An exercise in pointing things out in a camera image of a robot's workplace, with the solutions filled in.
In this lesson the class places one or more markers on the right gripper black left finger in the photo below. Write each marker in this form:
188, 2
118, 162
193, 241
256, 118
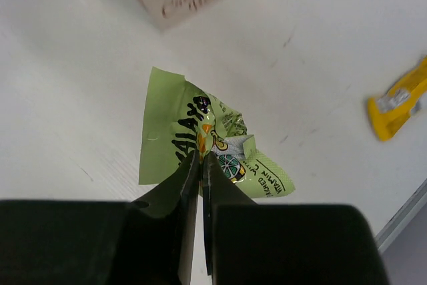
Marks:
146, 241

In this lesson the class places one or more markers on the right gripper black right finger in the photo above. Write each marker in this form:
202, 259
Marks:
250, 243

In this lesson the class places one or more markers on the green triangular snack packet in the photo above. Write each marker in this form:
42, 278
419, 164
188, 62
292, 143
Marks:
179, 118

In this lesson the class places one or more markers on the yellow snack packet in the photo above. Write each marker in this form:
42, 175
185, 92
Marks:
389, 112

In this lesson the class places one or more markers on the aluminium frame rail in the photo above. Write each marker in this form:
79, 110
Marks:
402, 218

